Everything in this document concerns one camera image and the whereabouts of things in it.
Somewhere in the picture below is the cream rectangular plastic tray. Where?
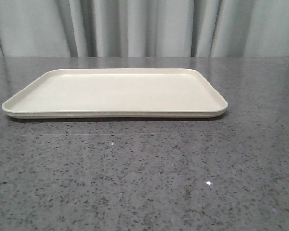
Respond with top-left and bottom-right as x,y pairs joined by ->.
2,68 -> 228,119

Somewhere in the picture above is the grey pleated curtain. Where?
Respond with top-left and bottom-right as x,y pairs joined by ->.
0,0 -> 289,57

